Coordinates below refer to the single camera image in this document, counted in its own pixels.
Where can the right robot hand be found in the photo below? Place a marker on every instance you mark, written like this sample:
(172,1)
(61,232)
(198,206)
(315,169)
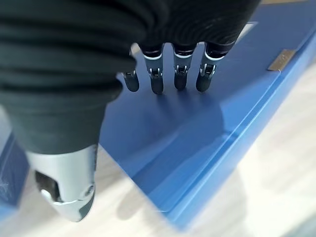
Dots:
(61,74)

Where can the blue file folder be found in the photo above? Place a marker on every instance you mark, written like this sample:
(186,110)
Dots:
(197,138)

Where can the blue box file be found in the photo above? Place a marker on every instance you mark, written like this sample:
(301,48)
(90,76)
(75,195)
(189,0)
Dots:
(11,170)

